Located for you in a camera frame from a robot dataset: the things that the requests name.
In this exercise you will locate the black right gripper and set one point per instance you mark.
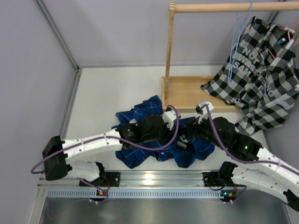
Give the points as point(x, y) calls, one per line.
point(195, 125)

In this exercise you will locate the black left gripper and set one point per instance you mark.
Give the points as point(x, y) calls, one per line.
point(169, 135)

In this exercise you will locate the blue plaid shirt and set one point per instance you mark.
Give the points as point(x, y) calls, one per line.
point(184, 154)

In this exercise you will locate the light blue wire hanger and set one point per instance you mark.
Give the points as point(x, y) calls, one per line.
point(234, 45)

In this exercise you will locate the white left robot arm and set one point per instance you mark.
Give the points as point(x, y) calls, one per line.
point(69, 158)

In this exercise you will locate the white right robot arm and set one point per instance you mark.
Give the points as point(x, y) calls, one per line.
point(252, 164)

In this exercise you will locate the black white checkered shirt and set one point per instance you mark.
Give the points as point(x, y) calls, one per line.
point(265, 82)

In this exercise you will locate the wooden clothes rack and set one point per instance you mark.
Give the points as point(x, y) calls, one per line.
point(184, 92)

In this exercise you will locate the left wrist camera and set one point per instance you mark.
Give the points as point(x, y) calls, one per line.
point(169, 118)

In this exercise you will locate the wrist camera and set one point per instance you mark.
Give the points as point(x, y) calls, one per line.
point(203, 107)
point(169, 118)

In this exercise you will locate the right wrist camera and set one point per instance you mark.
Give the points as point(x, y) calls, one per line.
point(203, 107)

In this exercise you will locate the aluminium mounting rail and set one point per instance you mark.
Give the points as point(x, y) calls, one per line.
point(181, 179)

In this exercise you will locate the slotted grey cable duct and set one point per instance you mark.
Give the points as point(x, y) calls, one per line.
point(141, 193)

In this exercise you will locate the aluminium frame post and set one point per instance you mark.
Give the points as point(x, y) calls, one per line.
point(77, 70)

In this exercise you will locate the pink wire hanger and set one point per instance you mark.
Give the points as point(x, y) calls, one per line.
point(288, 34)

